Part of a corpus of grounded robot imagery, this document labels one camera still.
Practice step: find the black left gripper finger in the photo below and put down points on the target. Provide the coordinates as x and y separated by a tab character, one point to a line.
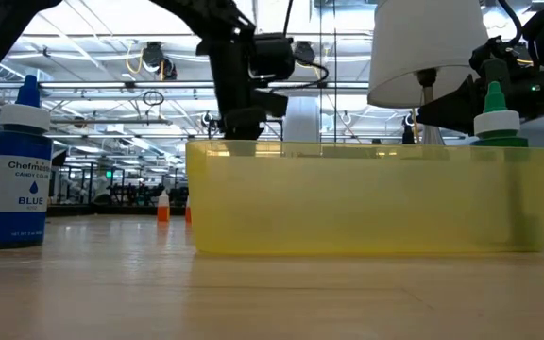
235	126
255	125

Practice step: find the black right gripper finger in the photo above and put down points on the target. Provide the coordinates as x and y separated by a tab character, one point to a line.
461	106
456	130

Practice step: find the large green food coloring bottle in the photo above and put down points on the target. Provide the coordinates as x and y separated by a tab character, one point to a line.
496	124

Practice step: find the small orange dropper bottle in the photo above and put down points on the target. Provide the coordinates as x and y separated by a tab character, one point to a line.
163	213
188	215

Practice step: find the large blue food coloring bottle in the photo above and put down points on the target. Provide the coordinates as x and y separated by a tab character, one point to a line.
17	189

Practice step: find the silver lamp base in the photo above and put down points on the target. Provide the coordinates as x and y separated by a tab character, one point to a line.
434	138

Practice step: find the white building column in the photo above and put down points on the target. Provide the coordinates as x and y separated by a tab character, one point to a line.
302	123

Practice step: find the black background hanging device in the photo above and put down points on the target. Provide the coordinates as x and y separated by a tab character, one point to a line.
407	137

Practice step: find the white lamp shade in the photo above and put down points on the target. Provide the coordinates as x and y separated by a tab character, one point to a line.
423	47

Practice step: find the thin black vertical pole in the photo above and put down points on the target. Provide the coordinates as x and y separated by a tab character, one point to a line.
334	71
320	28

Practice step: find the yellow translucent plastic bin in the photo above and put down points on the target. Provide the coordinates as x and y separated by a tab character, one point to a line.
347	203

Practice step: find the background robot workstations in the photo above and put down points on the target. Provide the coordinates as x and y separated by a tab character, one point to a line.
111	191

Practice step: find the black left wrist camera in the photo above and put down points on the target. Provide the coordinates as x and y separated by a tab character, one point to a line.
274	56

